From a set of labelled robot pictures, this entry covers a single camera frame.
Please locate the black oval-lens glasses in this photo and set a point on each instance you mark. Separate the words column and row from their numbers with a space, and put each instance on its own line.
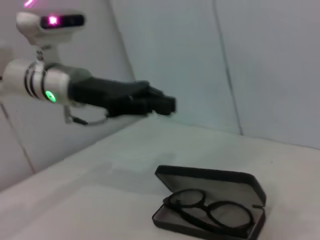
column 205, row 205

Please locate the silver-black left wrist camera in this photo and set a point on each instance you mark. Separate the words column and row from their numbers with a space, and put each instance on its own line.
column 50, row 22

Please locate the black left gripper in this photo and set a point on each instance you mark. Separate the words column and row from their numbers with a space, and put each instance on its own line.
column 105, row 95

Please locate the black hard glasses case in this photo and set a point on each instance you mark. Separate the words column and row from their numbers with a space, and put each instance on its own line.
column 200, row 180

